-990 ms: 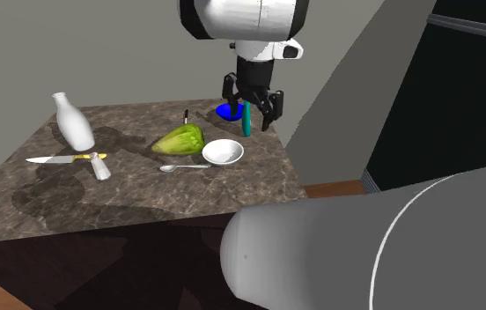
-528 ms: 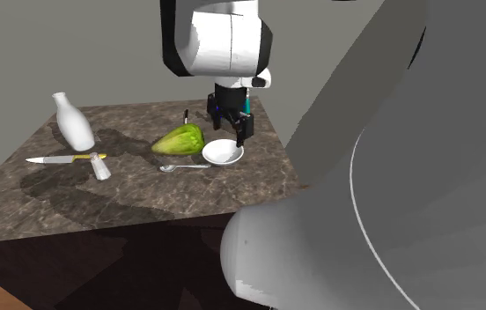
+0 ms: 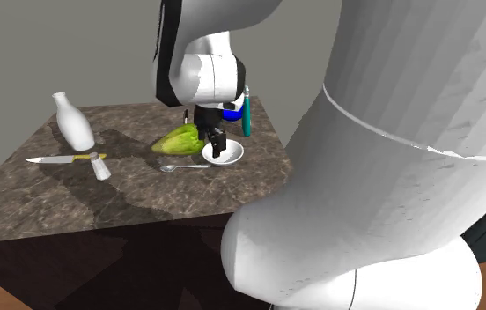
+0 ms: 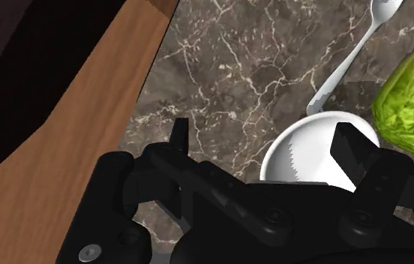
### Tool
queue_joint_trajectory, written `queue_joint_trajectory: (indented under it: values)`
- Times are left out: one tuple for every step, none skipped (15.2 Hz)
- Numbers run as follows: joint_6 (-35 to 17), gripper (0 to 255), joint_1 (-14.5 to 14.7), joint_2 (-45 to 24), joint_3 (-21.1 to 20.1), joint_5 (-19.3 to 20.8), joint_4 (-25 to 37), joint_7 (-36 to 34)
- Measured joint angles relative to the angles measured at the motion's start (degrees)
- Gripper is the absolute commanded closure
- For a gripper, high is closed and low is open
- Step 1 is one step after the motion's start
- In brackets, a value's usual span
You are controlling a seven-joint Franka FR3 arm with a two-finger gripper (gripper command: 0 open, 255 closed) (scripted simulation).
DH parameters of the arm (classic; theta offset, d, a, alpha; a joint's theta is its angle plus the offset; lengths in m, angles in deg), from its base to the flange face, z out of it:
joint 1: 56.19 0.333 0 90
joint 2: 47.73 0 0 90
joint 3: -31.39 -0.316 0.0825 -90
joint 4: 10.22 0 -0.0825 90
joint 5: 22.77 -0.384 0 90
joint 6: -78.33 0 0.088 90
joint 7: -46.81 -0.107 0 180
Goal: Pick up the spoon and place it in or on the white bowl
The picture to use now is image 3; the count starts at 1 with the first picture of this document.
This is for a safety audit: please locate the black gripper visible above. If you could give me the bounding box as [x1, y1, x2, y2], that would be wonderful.
[194, 105, 228, 159]

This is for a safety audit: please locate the white bowl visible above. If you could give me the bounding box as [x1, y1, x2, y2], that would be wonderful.
[201, 138, 246, 166]

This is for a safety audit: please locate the blue bowl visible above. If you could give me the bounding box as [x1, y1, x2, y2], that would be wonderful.
[221, 104, 246, 122]

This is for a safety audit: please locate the green lettuce head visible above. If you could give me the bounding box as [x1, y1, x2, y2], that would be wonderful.
[151, 122, 207, 157]

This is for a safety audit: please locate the silver spoon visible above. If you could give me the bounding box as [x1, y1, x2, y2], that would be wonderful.
[158, 163, 212, 173]

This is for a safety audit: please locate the white salt shaker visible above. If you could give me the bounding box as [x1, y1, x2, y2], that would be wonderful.
[88, 151, 113, 181]

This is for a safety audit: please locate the white bottle vase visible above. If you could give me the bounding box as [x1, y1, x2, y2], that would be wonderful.
[51, 92, 96, 152]

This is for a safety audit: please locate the marble topped dark counter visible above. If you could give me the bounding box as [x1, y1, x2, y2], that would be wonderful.
[0, 95, 296, 310]

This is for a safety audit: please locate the yellow handled knife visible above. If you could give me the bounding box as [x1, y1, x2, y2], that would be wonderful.
[25, 152, 108, 165]

